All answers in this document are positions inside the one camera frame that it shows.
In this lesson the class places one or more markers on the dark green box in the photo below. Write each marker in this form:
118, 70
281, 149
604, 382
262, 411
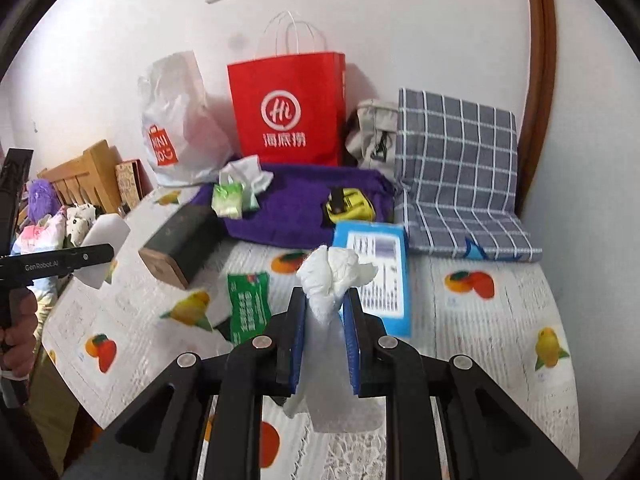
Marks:
180, 245

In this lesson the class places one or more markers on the person's left hand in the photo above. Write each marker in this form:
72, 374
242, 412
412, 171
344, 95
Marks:
17, 335

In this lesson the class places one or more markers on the light green clear packet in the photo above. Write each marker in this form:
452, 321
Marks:
227, 201

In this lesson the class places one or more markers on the red paper bag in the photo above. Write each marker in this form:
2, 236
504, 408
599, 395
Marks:
287, 110

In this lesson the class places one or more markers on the brown wooden door frame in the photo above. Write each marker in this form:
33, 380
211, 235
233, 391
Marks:
540, 85

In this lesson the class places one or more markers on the white tissue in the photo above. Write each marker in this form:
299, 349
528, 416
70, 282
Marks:
327, 280

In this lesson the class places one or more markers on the purple towel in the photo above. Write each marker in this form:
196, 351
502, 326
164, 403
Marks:
290, 210

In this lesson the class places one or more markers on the fruit print tablecloth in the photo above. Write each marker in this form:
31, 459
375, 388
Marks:
475, 340

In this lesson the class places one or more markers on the wooden headboard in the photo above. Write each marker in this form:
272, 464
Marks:
85, 175

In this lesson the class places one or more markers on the white foam block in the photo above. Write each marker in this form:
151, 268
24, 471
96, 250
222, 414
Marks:
102, 237

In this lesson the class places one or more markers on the blue white tissue pack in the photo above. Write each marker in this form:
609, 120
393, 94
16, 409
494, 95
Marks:
385, 270

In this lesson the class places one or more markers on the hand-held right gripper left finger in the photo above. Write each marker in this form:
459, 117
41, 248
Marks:
298, 340

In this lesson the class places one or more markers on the white plastic shopping bag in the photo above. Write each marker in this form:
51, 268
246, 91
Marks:
180, 125

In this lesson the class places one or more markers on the purple plush toy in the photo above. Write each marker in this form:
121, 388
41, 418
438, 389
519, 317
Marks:
42, 197

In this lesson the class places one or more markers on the yellow zip pouch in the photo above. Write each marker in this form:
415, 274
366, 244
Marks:
352, 205

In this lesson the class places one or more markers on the beige canvas bag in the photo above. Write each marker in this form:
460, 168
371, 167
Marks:
372, 132

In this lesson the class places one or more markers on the brown patterned book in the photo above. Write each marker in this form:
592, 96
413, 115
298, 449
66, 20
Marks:
132, 185

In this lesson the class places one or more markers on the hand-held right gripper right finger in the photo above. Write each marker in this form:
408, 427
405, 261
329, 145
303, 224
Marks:
354, 350

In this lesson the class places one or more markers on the green snack packet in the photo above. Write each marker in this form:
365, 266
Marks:
247, 305

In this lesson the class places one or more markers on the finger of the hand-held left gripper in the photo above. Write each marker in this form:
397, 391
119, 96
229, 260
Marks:
95, 255

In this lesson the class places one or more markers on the grey checkered cushion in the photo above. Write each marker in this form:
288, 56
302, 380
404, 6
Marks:
460, 175

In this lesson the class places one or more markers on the white spotted plush toy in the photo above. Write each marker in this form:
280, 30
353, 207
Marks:
80, 221

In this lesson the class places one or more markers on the pink white plush toy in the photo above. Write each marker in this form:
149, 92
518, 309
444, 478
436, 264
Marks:
37, 237

